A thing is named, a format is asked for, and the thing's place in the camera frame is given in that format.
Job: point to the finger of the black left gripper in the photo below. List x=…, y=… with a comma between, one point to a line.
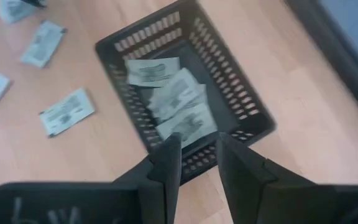
x=36, y=3

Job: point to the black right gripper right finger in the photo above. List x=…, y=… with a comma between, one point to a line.
x=247, y=189

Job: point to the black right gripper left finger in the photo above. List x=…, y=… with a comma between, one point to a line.
x=160, y=193

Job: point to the black slotted plastic basket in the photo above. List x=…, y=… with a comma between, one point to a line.
x=221, y=102

